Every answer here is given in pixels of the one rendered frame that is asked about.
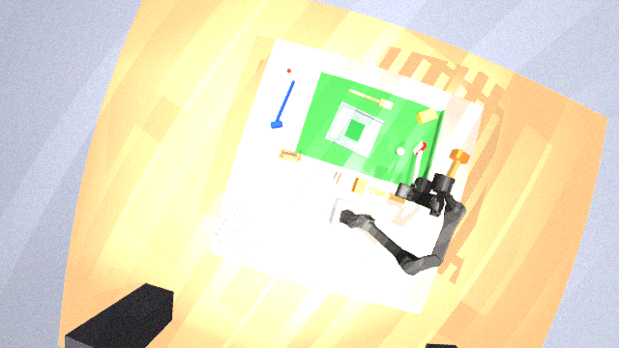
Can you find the green rectangular mat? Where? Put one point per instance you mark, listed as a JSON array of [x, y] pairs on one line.
[[399, 129]]

